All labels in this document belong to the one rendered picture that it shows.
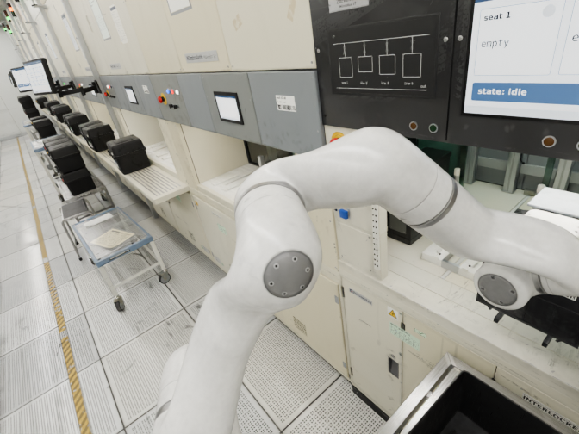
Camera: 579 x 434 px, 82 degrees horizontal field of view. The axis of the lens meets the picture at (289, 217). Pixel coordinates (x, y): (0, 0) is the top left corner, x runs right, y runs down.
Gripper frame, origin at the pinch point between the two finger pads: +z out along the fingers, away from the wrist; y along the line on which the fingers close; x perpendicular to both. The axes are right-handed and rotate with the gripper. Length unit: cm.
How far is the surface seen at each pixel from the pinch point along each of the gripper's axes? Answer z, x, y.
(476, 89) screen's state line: -10.1, 26.8, -16.9
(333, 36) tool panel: -10, 39, -54
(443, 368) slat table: -18, -49, -13
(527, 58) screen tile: -10.1, 32.1, -9.2
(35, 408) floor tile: -147, -126, -183
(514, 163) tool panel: 74, -23, -35
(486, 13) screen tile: -10.2, 39.5, -16.9
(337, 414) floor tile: -24, -125, -58
